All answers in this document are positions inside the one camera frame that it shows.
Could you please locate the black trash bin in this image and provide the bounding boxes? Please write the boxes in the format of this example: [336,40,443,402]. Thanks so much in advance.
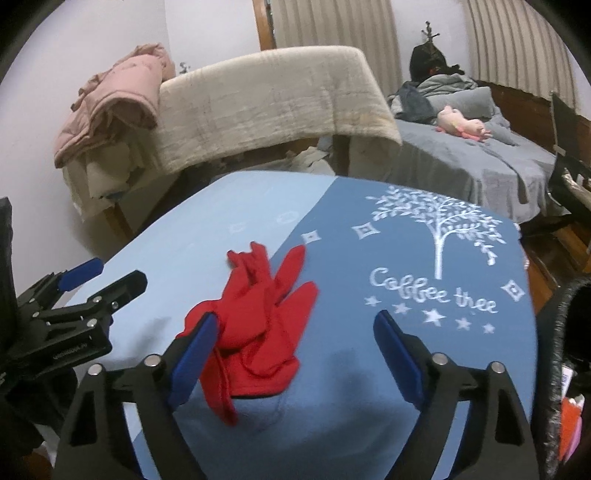
[536,276,591,480]

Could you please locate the beige blanket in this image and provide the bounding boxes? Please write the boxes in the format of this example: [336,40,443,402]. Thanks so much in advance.
[157,45,402,174]

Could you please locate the pink padded jacket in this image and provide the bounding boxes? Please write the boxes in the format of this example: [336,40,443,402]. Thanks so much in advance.
[54,43,176,168]

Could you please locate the grey pillow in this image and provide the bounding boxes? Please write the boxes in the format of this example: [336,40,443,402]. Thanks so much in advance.
[427,87,502,121]

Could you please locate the black hanging bag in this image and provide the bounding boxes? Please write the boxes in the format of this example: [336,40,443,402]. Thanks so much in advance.
[410,44,462,81]

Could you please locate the blue printed tablecloth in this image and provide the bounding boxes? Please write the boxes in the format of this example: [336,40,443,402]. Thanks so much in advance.
[99,172,539,480]

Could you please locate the pink plush toy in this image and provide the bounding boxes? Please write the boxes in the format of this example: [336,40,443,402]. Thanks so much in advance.
[436,105,494,140]

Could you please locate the red glove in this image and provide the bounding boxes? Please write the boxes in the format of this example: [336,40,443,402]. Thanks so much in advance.
[185,241,320,426]

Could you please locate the orange mesh net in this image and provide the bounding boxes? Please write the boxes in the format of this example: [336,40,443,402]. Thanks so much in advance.
[556,397,583,462]

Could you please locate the bed with grey sheet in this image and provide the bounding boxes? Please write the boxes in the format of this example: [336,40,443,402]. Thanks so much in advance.
[348,111,557,222]

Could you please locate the wooden headboard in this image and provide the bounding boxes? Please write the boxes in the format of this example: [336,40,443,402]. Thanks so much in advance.
[480,79,583,153]

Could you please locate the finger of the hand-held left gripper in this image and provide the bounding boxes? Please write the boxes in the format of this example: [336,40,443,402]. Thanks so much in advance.
[16,258,105,308]
[69,271,148,333]

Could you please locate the black chair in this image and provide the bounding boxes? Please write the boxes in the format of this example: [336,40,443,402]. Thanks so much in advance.
[547,91,591,217]

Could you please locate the wooden window frame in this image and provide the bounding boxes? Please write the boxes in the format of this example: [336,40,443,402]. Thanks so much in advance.
[252,0,278,51]

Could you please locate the pile of dark clothes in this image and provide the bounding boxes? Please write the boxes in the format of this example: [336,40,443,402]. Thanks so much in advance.
[388,74,481,125]

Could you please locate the beige curtain with wooden frame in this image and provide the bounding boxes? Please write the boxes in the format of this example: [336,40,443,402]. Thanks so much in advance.
[270,0,400,88]

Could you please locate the silver seat cushion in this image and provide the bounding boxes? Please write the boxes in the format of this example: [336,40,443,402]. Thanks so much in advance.
[561,171,591,206]

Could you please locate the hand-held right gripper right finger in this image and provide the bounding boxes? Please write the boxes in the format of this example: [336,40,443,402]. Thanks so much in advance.
[373,310,541,480]

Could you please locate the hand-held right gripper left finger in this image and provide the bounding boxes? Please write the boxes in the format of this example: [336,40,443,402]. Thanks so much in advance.
[51,311,220,480]

